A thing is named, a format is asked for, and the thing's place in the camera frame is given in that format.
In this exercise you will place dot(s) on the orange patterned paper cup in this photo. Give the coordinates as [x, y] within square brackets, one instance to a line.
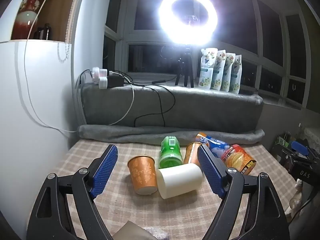
[142, 173]
[191, 155]

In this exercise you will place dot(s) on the black tripod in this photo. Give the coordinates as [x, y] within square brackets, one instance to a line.
[185, 67]

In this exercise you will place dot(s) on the black power adapter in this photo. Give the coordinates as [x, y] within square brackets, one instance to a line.
[115, 80]

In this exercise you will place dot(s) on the grey blanket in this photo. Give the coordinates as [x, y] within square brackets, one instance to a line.
[200, 110]

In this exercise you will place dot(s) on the green drink can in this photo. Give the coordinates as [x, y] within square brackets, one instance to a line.
[170, 152]

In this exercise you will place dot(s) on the dark brown bottle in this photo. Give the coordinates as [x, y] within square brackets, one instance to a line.
[38, 33]
[47, 32]

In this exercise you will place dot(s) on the white power strip with plugs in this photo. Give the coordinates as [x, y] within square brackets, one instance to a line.
[100, 77]

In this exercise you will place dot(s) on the white cup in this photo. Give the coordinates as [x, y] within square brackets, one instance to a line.
[178, 181]

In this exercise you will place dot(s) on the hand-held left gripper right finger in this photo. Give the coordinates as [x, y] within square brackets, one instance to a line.
[211, 171]

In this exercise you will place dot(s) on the dark green box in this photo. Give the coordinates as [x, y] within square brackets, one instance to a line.
[283, 143]

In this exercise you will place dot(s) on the blue and orange snack packet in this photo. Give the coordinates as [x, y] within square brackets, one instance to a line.
[215, 146]

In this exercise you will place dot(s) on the fluffy white cloth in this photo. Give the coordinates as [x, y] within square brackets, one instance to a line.
[157, 233]

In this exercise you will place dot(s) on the white floral refill pouch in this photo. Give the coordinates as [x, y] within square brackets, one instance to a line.
[236, 76]
[228, 73]
[218, 72]
[207, 70]

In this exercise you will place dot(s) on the grey-brown cloth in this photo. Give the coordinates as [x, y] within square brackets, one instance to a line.
[132, 231]

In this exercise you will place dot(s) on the beige plaid cloth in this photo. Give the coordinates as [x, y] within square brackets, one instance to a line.
[180, 212]

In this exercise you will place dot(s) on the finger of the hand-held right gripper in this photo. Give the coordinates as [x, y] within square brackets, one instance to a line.
[299, 148]

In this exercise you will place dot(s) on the red and white vase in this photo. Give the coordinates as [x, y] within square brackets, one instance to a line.
[27, 15]

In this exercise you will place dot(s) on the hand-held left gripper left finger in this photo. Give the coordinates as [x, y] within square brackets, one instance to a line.
[105, 170]

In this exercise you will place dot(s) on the red chip canister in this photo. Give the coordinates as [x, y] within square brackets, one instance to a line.
[238, 158]

